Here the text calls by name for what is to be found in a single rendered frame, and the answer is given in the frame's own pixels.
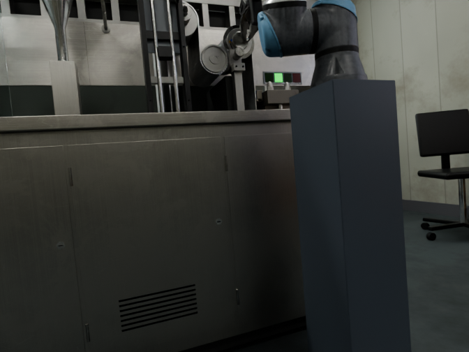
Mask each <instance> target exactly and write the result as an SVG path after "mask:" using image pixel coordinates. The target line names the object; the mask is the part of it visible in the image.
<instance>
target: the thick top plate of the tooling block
mask: <svg viewBox="0 0 469 352"><path fill-rule="evenodd" d="M298 93H299V92H298V90H267V91H264V92H262V101H261V102H259V103H257V104H256V105H257V109H259V108H261V107H263V106H266V105H278V104H283V105H290V99H289V98H290V97H291V96H294V95H296V94H298Z"/></svg>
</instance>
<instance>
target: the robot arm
mask: <svg viewBox="0 0 469 352"><path fill-rule="evenodd" d="M239 12H240V14H241V18H240V26H239V27H240V30H241V38H242V40H243V42H244V41H245V40H246V35H247V29H248V28H249V29H250V32H249V33H250V34H249V36H248V38H249V40H248V41H247V42H249V41H250V39H252V37H254V35H255V34H256V32H257V31H259V36H260V42H261V46H262V50H263V52H264V54H265V55H266V56H267V57H280V58H281V57H289V56H297V55H306V54H314V55H315V68H314V72H313V77H312V80H311V88H313V87H316V86H318V85H321V84H322V83H324V82H327V81H330V80H332V79H340V80H367V79H368V77H367V74H365V72H364V67H363V66H362V63H361V60H360V58H359V43H358V33H357V21H358V19H357V15H356V8H355V5H354V3H353V2H351V0H318V1H316V2H315V3H314V4H313V5H312V7H311V8H306V0H266V1H265V2H264V3H263V4H262V0H241V3H240V7H239ZM250 20H251V22H252V23H251V24H250V26H249V23H248V22H249V21H250ZM247 21H248V22H247Z"/></svg>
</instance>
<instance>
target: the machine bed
mask: <svg viewBox="0 0 469 352"><path fill-rule="evenodd" d="M283 121H291V117H290V109H276V110H226V111H199V112H149V113H123V114H97V115H46V116H21V117H0V133H16V132H33V131H66V130H82V129H115V128H133V127H150V126H183V125H200V124H233V123H250V122H283Z"/></svg>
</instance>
